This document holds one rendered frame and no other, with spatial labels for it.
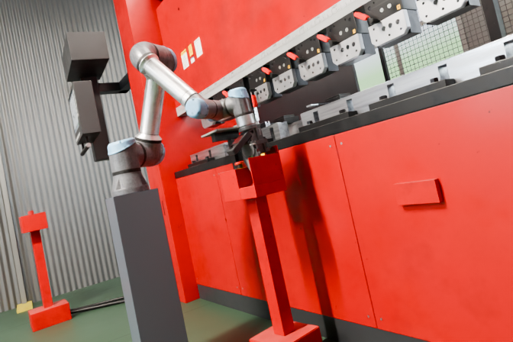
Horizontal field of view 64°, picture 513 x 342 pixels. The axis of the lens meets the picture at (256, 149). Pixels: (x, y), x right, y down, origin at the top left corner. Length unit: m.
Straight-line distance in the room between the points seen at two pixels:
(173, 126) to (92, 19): 2.43
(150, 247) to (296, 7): 1.18
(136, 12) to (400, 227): 2.36
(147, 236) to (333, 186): 0.76
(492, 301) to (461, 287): 0.09
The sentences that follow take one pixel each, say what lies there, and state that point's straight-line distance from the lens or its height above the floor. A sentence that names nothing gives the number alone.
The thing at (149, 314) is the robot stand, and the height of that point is 0.30.
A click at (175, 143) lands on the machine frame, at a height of 1.07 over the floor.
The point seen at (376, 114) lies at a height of 0.86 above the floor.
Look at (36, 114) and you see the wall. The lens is 4.69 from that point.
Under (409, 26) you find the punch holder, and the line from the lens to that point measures 1.50.
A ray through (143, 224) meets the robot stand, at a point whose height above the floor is 0.65.
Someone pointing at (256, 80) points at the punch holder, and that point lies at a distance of 2.11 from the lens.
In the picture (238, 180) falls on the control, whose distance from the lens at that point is 1.59.
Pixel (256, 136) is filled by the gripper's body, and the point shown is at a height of 0.89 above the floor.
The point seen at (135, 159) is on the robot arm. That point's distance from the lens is 1.77.
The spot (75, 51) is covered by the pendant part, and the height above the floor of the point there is 1.81.
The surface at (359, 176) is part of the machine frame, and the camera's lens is 1.51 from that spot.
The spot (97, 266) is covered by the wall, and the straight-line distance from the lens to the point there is 4.64.
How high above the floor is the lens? 0.75
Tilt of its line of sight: 3 degrees up
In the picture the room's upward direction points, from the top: 12 degrees counter-clockwise
